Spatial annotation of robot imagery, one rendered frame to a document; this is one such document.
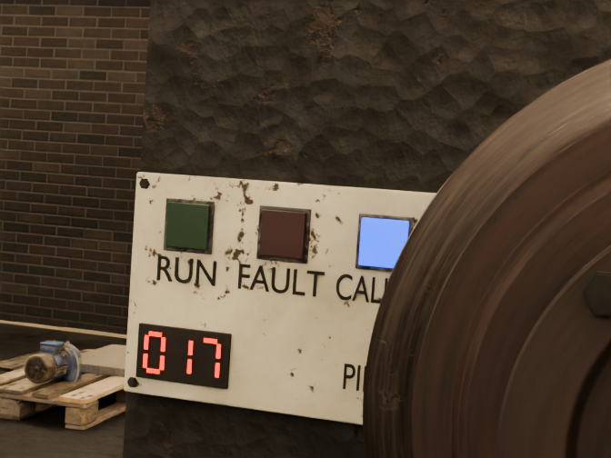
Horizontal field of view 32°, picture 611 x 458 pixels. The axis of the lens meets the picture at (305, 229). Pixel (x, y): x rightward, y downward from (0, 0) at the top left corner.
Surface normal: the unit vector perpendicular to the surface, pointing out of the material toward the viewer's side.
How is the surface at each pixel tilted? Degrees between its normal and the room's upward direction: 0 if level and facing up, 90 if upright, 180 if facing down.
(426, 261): 90
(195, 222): 90
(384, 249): 90
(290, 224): 90
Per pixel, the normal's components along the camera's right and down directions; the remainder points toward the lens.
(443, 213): -0.31, 0.03
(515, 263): -0.82, -0.52
